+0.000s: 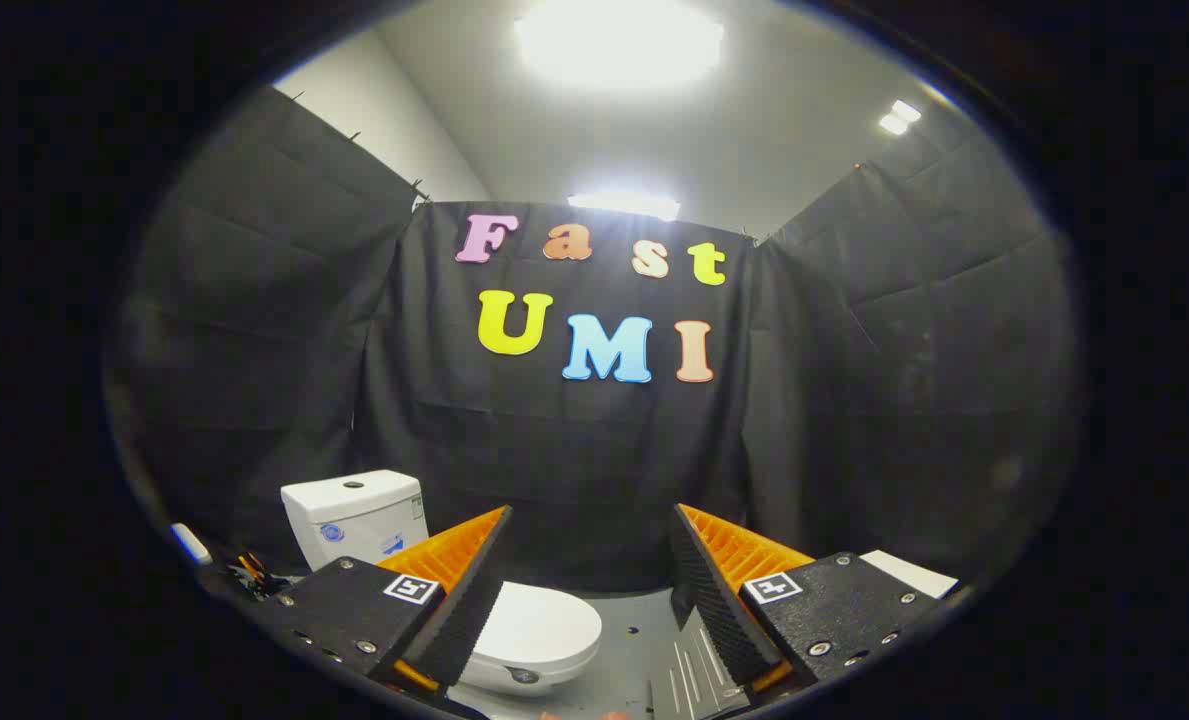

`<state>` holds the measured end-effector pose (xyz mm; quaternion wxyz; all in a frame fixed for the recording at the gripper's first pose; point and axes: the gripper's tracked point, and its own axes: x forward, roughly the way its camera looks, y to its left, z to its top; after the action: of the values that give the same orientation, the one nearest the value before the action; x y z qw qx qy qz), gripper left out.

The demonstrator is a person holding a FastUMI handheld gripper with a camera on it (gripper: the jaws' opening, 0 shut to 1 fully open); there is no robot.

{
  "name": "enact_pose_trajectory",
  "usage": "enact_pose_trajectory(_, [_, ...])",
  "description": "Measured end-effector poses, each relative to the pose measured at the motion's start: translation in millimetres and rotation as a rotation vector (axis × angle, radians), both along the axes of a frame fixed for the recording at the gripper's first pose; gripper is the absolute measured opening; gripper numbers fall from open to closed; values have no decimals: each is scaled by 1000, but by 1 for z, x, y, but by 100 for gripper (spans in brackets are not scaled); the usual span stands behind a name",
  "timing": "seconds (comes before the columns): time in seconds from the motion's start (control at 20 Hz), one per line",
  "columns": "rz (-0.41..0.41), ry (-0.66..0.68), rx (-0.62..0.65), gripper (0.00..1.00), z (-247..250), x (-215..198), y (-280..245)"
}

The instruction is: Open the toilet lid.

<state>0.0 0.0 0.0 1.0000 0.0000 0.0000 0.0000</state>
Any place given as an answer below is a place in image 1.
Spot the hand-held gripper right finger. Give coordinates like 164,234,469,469
668,503,960,696

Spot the white ceramic toilet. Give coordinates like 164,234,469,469
281,469,604,699

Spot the large round ceiling light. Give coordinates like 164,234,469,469
514,0,726,93

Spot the small ceiling spotlight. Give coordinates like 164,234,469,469
878,98,924,137

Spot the long ceiling light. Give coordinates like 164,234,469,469
566,190,682,222

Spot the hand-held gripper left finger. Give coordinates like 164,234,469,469
252,505,515,699

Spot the orange black cable bundle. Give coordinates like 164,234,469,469
222,550,293,601

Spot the white toilet lid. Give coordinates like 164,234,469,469
472,582,603,673

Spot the black backdrop cloth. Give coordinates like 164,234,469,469
104,85,1085,601

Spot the grey drawer cabinet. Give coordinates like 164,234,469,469
651,549,961,719

